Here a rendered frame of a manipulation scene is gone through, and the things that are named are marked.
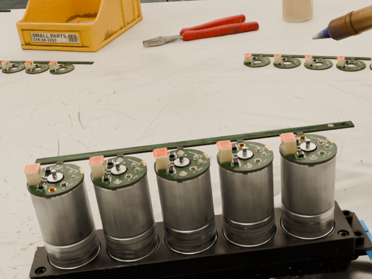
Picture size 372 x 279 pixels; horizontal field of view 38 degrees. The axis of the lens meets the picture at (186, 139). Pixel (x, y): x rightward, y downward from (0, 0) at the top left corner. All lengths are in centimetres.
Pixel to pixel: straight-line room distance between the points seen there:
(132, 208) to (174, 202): 2
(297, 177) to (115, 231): 8
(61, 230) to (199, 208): 6
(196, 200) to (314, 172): 5
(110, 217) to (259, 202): 7
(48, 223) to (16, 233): 8
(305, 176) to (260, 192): 2
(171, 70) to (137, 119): 10
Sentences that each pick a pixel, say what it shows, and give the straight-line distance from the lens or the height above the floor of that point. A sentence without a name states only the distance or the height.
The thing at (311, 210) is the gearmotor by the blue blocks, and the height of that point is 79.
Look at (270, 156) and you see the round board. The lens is 24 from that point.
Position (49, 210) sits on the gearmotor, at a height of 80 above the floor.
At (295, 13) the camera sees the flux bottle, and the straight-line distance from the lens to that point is 61.
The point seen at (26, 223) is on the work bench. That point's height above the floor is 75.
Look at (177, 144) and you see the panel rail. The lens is 25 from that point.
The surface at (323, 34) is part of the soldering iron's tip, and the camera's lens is 21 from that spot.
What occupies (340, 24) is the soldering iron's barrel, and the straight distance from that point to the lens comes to 20.
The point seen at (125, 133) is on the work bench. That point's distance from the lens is 40.
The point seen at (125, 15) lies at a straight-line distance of 64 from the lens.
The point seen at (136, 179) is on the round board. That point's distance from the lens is 23.
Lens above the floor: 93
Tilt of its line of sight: 29 degrees down
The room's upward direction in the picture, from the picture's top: 7 degrees counter-clockwise
